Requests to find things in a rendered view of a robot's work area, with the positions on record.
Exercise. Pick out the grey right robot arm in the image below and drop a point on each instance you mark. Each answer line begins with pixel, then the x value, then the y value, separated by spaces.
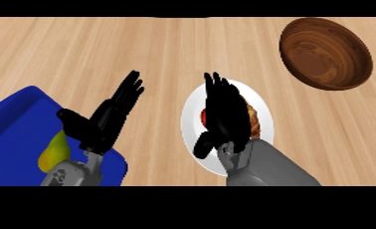
pixel 264 164

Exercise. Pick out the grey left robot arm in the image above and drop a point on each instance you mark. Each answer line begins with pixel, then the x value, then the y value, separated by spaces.
pixel 74 172

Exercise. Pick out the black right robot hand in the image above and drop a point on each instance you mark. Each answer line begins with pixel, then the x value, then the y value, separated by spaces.
pixel 225 113

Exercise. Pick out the red tomato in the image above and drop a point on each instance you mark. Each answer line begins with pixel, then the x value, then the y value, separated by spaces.
pixel 202 116

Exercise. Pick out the brown wooden bowl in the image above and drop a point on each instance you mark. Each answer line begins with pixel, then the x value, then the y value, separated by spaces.
pixel 324 53

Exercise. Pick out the white plate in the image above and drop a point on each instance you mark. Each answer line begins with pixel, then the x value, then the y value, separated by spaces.
pixel 193 123

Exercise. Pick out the brown bread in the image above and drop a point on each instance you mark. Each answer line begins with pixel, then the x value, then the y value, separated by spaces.
pixel 254 122

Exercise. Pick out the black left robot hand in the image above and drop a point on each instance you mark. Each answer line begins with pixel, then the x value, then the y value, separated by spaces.
pixel 105 117

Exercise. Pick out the yellow green pear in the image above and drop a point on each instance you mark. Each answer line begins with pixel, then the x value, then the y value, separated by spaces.
pixel 53 153

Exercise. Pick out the blue tray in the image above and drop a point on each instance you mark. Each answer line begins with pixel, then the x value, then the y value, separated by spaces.
pixel 23 126

